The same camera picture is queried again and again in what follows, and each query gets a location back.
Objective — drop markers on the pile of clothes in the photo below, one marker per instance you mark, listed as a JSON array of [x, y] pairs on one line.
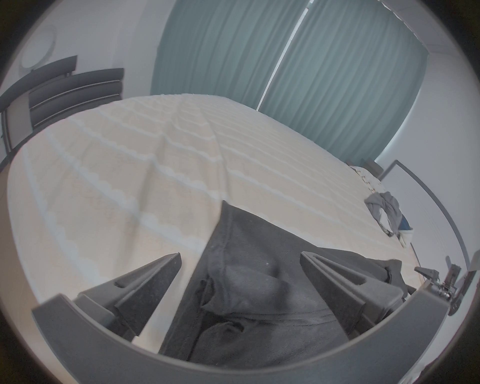
[[388, 210]]

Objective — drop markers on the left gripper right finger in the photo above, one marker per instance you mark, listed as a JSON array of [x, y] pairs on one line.
[[345, 296]]

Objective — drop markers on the white round mirror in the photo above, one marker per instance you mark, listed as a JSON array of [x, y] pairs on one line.
[[39, 47]]

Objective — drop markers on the black T-shirt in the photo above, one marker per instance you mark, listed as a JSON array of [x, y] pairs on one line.
[[255, 281]]

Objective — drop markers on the blue-green curtain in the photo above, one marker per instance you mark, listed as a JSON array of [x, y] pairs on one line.
[[225, 48], [348, 82]]

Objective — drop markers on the bed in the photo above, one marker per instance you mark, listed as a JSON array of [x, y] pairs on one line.
[[131, 168]]

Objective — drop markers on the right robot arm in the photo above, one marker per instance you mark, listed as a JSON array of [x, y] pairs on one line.
[[465, 277]]

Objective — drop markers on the grey bedside table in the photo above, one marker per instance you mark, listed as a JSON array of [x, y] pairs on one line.
[[373, 167]]

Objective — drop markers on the white printed pillow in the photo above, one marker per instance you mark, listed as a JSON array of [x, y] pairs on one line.
[[369, 180]]

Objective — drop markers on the black chest of drawers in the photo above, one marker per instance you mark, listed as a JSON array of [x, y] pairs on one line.
[[75, 93]]

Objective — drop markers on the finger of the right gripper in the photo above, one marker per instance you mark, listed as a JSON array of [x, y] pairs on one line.
[[425, 272]]

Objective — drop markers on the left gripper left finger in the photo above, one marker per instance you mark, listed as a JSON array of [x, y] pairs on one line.
[[142, 296]]

